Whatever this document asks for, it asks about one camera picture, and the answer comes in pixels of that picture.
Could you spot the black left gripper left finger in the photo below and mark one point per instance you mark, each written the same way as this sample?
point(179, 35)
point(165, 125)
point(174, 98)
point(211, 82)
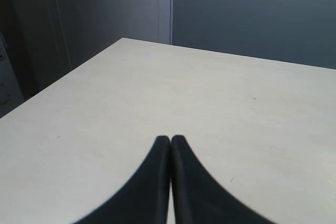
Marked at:
point(144, 198)

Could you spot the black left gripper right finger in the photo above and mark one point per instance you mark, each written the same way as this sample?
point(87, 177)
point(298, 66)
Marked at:
point(198, 197)

